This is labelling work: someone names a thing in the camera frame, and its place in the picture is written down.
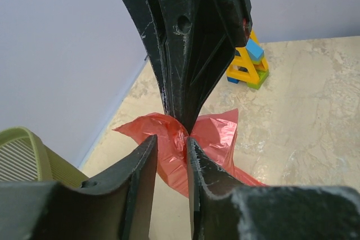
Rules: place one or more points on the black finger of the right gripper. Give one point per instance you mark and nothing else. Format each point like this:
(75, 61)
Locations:
(196, 45)
(149, 21)

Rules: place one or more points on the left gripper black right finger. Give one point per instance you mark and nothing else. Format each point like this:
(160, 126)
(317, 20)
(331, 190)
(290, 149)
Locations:
(222, 207)

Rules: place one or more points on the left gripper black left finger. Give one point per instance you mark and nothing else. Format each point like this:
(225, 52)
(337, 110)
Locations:
(114, 204)

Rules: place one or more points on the red plastic trash bag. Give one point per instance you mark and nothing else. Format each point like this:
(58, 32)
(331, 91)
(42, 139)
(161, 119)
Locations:
(216, 134)

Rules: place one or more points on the olive green mesh trash bin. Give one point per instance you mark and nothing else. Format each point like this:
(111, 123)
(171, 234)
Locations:
(24, 157)

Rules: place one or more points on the colourful toy block stack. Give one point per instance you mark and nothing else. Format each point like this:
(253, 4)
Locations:
(249, 64)

